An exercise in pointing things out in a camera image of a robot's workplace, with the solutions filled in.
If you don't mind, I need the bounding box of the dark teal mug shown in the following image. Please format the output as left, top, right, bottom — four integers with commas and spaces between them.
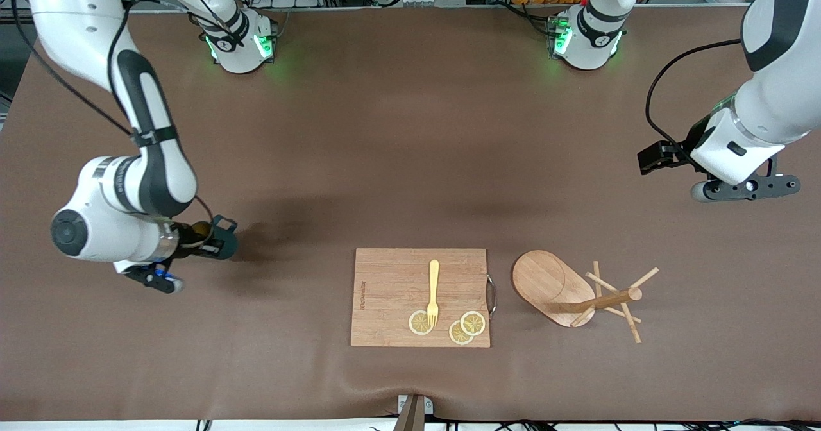
190, 215, 240, 261

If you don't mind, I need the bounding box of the wooden mug tree rack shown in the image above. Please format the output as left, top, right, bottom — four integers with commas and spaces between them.
511, 249, 660, 345

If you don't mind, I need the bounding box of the wooden cutting board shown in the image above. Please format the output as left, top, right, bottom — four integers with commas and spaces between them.
350, 248, 498, 348

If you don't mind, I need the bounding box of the brown table mat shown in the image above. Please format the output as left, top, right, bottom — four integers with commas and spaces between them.
0, 6, 821, 423

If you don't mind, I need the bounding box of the yellow plastic fork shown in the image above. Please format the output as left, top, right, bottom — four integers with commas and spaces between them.
427, 259, 441, 328

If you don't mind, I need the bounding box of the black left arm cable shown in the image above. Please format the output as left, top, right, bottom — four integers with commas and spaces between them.
645, 38, 746, 151

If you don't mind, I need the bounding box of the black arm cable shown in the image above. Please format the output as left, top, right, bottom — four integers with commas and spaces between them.
10, 0, 216, 226
645, 38, 746, 151

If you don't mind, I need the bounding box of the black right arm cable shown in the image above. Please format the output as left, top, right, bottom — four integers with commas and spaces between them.
10, 0, 216, 226

